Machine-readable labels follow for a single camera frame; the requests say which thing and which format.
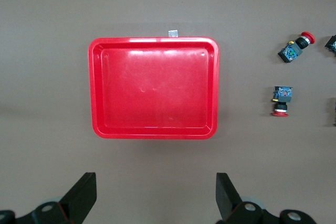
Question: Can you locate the green push button switch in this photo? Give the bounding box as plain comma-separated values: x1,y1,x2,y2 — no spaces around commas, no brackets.
324,35,336,57
328,98,336,127

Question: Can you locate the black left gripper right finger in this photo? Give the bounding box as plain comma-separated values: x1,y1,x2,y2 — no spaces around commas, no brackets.
215,172,264,224

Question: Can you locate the red push button switch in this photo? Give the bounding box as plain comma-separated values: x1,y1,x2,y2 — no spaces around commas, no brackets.
277,31,316,64
271,86,294,118

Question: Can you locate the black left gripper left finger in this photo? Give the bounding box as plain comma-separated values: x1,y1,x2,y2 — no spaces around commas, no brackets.
15,172,97,224

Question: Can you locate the red plastic tray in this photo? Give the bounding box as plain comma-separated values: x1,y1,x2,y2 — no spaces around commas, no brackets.
88,36,221,140

